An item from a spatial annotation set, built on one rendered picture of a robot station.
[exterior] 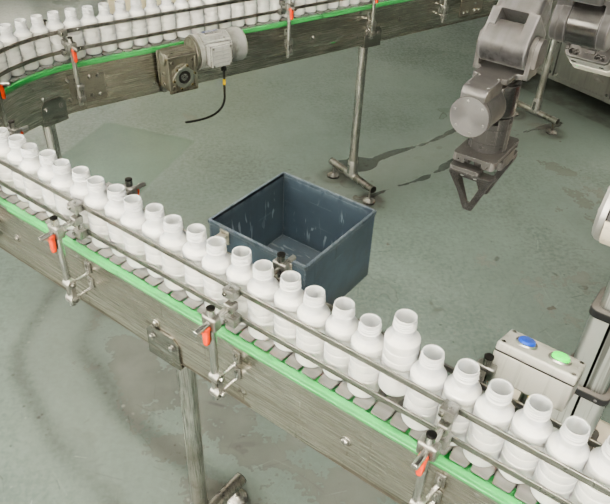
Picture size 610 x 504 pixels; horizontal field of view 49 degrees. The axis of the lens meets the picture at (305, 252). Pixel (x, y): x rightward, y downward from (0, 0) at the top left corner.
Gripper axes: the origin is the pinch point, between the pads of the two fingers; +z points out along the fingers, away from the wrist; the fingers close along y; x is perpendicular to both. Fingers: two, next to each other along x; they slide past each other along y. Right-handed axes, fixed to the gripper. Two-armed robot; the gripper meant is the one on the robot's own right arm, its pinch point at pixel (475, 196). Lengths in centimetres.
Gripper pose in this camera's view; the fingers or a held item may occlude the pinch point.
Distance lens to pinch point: 110.7
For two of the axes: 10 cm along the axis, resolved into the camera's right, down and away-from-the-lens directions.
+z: -0.4, 8.0, 6.0
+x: 8.2, 3.7, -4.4
